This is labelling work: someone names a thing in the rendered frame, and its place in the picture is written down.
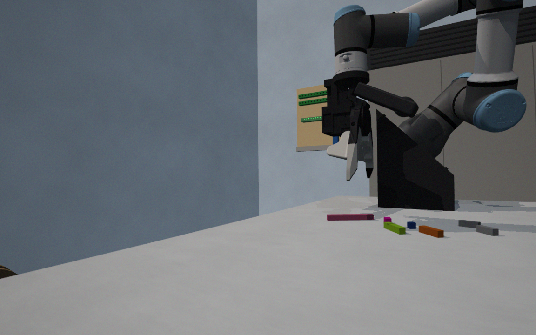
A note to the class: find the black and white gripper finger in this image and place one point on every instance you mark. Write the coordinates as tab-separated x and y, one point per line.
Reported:
366	153
348	146

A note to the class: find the lime green rod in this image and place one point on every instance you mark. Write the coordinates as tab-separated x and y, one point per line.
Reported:
395	228

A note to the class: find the orange rod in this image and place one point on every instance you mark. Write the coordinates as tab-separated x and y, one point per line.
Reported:
431	231

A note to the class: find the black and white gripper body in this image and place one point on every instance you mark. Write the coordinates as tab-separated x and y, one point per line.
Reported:
342	103

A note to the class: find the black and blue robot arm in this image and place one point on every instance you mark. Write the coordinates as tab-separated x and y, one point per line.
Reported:
487	98

